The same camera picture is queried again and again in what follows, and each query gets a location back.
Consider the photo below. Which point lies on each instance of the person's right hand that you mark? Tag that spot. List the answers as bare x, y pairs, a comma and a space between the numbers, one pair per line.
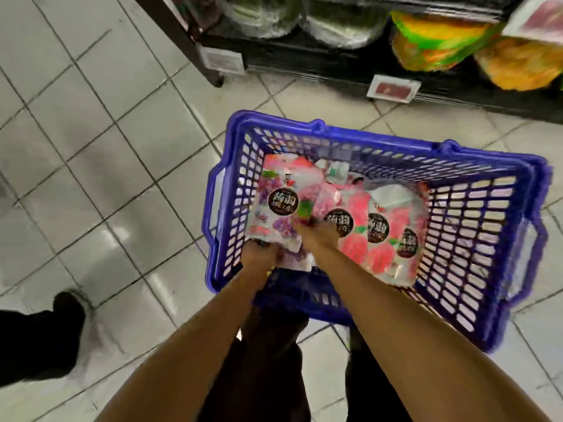
317, 237

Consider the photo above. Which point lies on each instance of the person's left hand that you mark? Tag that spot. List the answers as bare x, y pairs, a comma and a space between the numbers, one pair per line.
259, 259

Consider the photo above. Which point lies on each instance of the pile of pouches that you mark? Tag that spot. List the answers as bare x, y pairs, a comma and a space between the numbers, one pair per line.
378, 228

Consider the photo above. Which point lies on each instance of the blue plastic shopping basket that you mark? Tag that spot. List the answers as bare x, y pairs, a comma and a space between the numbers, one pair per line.
396, 141

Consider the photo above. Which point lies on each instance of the dark grey metal shelf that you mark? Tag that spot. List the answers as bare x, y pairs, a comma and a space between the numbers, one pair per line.
290, 61

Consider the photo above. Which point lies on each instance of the person's left forearm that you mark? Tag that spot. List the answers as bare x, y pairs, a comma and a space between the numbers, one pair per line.
193, 356

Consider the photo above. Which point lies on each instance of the person's right forearm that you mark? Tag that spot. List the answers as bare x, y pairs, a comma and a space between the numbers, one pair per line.
422, 347

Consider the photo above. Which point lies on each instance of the person's dark trousers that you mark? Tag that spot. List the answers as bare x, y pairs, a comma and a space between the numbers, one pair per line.
264, 373

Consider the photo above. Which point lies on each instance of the row of small yellow-green cups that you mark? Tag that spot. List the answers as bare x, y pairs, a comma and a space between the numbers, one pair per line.
440, 39

